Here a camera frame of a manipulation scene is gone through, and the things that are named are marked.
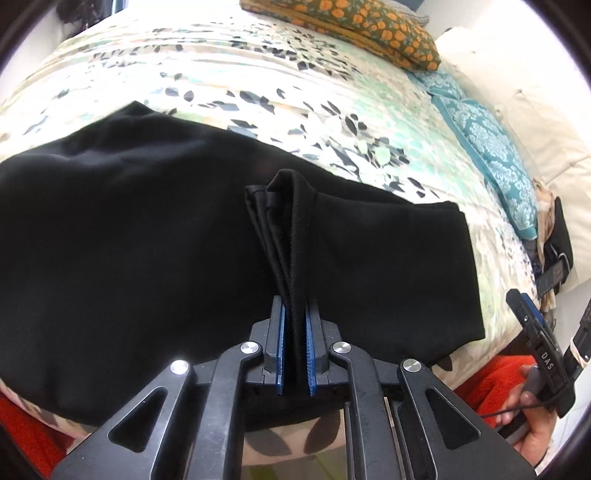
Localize black pants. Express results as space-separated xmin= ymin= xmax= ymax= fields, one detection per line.
xmin=1 ymin=103 xmax=485 ymax=425

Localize person's right hand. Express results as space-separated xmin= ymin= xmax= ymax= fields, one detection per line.
xmin=493 ymin=363 xmax=558 ymax=468

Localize orange fleece trousers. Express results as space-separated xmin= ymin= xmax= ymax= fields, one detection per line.
xmin=1 ymin=355 xmax=535 ymax=479

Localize teal damask pillow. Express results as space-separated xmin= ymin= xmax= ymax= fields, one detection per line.
xmin=409 ymin=70 xmax=538 ymax=241

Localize floral leaf-print bedspread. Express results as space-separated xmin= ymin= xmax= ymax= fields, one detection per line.
xmin=0 ymin=4 xmax=541 ymax=480

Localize cream padded headboard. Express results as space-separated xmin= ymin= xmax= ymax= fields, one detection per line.
xmin=436 ymin=27 xmax=590 ymax=290

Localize orange floral folded blanket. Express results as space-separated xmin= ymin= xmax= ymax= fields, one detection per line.
xmin=239 ymin=0 xmax=441 ymax=72

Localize dark bags hanging on wall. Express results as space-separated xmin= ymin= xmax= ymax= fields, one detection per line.
xmin=56 ymin=0 xmax=128 ymax=28

